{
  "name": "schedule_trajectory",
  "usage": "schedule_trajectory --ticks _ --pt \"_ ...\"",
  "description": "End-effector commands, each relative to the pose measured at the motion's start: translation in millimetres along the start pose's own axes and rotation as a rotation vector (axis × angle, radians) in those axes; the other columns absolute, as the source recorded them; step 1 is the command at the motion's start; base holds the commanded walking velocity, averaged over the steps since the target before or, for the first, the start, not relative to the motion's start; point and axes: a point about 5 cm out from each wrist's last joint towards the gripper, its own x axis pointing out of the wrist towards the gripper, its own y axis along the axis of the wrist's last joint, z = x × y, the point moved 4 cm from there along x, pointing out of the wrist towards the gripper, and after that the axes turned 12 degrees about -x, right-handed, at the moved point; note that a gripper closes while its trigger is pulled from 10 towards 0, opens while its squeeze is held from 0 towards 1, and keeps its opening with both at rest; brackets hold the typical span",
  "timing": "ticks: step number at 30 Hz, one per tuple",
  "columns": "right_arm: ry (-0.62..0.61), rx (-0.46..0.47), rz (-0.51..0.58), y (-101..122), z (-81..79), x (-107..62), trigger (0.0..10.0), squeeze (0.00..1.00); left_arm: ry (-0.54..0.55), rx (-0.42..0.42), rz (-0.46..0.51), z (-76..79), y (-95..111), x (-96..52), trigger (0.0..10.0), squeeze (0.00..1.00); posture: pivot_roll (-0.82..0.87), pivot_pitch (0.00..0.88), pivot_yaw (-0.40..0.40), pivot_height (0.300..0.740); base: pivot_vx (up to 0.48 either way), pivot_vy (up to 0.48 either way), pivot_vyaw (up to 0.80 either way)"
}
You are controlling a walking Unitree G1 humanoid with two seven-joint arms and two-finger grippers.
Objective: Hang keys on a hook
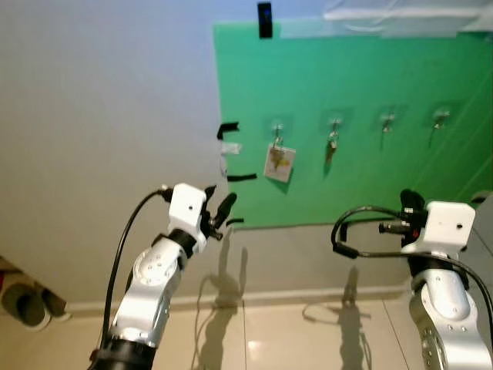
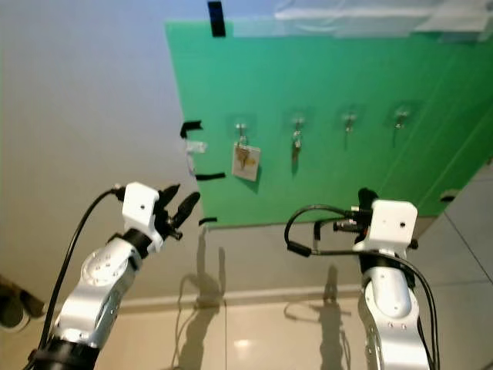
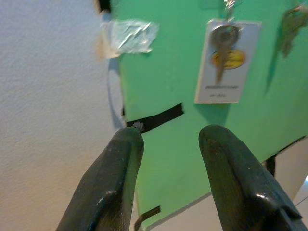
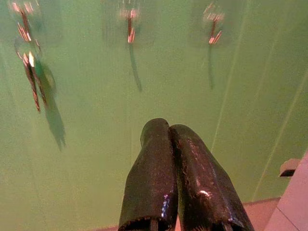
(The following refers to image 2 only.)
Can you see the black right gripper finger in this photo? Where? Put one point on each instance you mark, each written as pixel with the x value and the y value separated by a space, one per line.
pixel 367 197

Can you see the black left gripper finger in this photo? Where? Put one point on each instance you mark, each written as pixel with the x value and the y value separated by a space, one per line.
pixel 169 194
pixel 188 208

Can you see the short black tape strip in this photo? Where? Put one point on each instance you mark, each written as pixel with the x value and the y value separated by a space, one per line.
pixel 208 221

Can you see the green corrugated plastic board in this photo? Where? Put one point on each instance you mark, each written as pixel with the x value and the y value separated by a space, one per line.
pixel 339 177

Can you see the flat black tape strip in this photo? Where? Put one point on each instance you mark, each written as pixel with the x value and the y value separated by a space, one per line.
pixel 209 176

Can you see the crumpled white tape piece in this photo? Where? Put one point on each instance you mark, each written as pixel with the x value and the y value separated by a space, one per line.
pixel 195 146

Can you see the curled black tape piece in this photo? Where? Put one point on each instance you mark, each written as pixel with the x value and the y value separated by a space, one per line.
pixel 190 126

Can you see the small black tape bit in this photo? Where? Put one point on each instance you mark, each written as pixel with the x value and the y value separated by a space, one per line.
pixel 448 195

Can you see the plain metal key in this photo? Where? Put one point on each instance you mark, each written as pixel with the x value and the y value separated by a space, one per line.
pixel 296 142

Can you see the long clear tape strip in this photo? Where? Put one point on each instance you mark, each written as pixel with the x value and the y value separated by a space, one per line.
pixel 316 28

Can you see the upright black tape strip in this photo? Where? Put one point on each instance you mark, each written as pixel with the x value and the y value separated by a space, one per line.
pixel 216 19

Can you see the wide clear tape patch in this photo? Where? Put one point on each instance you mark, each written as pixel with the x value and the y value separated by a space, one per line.
pixel 354 11

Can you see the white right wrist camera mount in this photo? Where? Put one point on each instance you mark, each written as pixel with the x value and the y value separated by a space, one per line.
pixel 393 223

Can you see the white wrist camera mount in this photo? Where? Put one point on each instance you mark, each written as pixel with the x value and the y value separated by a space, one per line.
pixel 142 206
pixel 393 223

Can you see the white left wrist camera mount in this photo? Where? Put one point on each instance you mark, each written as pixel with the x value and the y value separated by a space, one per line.
pixel 142 206

